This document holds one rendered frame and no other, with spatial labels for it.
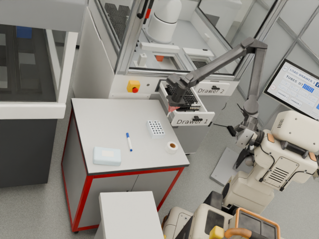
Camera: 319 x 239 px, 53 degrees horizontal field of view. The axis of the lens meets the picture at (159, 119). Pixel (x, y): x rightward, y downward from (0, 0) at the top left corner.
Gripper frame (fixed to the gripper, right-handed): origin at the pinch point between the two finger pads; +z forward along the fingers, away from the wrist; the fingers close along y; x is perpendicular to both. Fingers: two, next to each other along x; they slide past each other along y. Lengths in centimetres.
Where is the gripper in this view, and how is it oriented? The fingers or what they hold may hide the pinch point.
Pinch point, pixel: (170, 110)
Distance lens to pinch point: 188.4
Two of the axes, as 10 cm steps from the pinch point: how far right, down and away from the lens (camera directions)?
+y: -8.9, -0.2, -4.6
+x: 3.0, 7.3, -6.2
